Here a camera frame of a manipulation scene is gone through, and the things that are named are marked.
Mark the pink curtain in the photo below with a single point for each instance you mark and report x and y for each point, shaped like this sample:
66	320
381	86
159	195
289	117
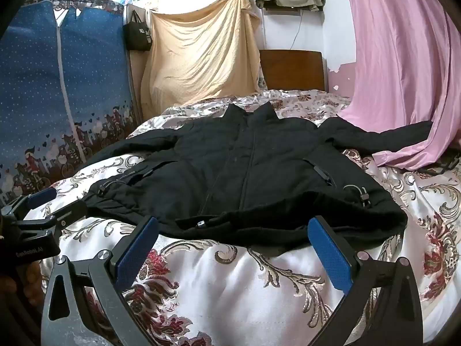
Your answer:
407	61

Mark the dark cloth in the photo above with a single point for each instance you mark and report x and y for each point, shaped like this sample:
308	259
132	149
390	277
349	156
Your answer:
446	164

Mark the person's left hand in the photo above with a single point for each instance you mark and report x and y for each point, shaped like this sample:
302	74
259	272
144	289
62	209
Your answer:
28	281

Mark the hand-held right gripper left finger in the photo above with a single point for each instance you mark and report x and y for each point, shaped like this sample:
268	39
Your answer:
138	248

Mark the floral satin bedspread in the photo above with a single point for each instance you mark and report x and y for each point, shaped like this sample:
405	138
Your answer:
234	288

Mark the black jacket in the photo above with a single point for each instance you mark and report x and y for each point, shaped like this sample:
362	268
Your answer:
252	165

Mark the beige hanging cloth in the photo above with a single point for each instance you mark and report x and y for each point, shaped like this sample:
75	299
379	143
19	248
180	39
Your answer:
201	54

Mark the wooden wall shelf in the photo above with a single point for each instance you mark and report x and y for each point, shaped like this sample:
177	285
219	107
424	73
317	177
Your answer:
282	11

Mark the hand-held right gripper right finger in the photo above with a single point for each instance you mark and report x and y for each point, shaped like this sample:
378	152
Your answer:
331	256

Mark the black tote bag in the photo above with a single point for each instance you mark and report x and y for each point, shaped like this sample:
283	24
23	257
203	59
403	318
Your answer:
137	34

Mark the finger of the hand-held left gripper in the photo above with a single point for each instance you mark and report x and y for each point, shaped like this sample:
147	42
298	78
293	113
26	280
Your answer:
68	211
39	199

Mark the wooden headboard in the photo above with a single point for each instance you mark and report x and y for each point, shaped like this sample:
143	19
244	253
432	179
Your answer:
291	70

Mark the blue fabric wardrobe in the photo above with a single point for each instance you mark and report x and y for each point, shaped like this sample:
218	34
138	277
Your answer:
54	90

